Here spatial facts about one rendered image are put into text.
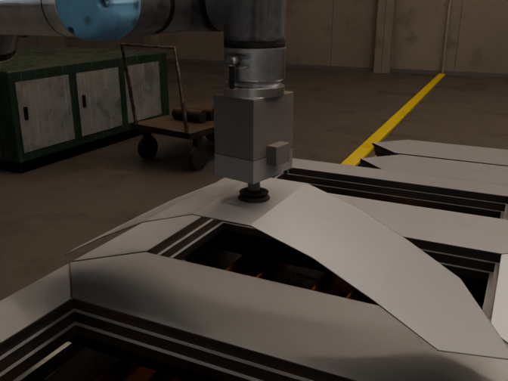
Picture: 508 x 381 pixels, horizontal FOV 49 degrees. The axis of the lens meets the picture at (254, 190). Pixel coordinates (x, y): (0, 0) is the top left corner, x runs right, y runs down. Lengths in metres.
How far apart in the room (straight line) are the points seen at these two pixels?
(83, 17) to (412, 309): 0.47
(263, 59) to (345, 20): 10.90
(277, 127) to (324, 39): 11.00
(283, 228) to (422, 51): 10.68
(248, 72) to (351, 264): 0.25
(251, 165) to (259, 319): 0.23
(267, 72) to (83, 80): 4.46
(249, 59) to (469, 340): 0.41
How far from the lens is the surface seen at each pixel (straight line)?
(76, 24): 0.61
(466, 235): 1.12
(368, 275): 0.66
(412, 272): 0.72
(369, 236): 0.73
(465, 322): 0.72
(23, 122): 4.66
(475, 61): 11.21
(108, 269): 0.95
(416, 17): 11.28
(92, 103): 5.18
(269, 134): 0.69
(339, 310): 0.82
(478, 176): 1.56
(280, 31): 0.67
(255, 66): 0.66
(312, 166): 1.49
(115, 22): 0.60
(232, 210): 0.69
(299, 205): 0.73
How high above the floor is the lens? 1.28
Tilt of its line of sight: 19 degrees down
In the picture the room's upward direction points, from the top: straight up
